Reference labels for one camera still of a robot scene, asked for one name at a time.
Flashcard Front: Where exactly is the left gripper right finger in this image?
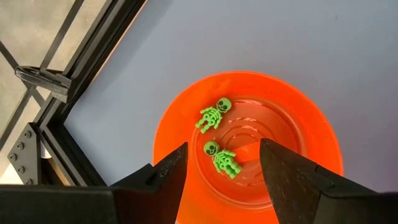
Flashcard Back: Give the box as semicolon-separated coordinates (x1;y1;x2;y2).
259;138;398;224

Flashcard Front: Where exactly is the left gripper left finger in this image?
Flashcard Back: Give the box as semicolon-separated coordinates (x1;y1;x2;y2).
111;142;189;224

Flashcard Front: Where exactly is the green skeleton figure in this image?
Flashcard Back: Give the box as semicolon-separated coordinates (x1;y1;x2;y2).
195;97;233;134
203;140;243;180

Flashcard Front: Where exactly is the orange round bowl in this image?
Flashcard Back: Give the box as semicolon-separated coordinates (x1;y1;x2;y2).
152;70;345;224

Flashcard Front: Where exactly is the black corner bracket plate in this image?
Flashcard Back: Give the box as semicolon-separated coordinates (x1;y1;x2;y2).
6;122;42;187

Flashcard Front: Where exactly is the black clamp bracket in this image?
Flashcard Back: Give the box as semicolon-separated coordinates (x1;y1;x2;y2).
14;65;73;104

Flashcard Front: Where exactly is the black aluminium table frame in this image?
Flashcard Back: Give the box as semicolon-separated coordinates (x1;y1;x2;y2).
0;0;147;187

